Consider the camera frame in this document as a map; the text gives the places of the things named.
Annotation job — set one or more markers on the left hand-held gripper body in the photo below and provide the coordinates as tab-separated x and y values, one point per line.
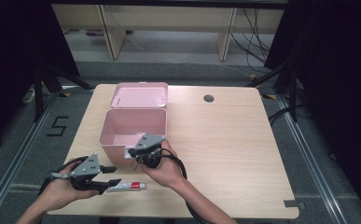
86	168

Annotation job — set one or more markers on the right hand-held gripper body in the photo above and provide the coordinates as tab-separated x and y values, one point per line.
150	141

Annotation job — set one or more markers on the red and white toothpaste tube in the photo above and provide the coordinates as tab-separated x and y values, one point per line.
127	187

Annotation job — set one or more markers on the pink storage box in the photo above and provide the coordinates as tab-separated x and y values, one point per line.
131	127

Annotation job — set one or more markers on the person's right hand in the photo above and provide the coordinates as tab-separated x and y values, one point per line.
167	171

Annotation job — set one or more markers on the person's left hand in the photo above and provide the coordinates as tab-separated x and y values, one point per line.
57	193

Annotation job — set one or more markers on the black metal stand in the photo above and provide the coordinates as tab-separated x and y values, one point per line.
38	93
293	93

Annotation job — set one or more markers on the beige wooden desk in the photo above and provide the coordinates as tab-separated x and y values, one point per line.
169	18

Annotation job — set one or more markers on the black curtain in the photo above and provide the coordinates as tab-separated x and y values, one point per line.
340	62
13	46

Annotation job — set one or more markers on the grey tape piece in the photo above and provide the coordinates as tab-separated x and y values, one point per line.
293	203

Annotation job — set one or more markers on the metal floor rail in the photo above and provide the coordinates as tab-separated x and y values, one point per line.
307	155
21	151

